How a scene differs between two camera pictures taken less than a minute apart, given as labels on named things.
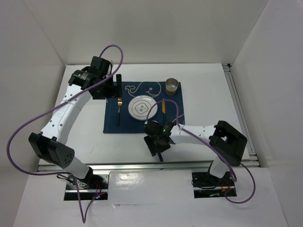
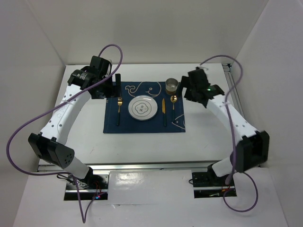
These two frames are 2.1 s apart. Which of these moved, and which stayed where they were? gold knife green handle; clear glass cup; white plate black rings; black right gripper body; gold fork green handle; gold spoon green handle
Moved: black right gripper body; gold spoon green handle
Stayed: gold fork green handle; white plate black rings; clear glass cup; gold knife green handle
